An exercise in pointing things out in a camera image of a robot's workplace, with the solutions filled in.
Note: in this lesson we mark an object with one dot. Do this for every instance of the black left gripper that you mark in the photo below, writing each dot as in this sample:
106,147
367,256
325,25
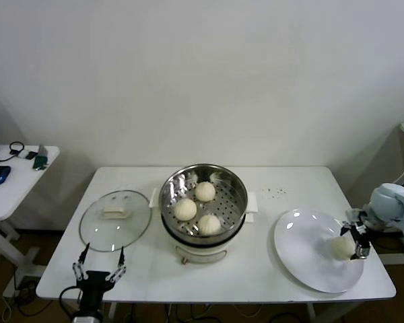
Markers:
92,286

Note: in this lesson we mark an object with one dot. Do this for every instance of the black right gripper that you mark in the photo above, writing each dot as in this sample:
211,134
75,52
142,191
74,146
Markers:
363,233

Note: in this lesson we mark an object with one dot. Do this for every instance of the white steamed baozi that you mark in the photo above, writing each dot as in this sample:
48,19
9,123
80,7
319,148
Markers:
208,224
185,209
341,249
205,191

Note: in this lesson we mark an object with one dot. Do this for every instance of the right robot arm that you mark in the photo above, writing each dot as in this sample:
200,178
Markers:
390,202

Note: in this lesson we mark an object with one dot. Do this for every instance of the steel steamer basket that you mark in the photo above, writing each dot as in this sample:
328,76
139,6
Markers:
234,202

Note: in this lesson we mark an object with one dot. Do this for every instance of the white round plate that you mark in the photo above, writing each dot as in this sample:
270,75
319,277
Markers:
299,242

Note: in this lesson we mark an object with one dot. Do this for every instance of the white electric cooker base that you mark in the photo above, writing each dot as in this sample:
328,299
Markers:
198,250

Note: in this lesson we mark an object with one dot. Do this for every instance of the white side table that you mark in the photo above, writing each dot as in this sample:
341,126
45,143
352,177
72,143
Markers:
6,202

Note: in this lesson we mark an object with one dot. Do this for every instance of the green flat object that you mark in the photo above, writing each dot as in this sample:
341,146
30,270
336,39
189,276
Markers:
41,158

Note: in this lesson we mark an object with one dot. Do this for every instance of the small white adapter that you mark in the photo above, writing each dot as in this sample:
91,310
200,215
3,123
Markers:
21,154

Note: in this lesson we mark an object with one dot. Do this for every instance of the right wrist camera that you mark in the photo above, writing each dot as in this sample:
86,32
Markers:
354,214

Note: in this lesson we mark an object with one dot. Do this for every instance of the white stand frame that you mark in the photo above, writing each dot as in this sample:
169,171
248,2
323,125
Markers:
394,259

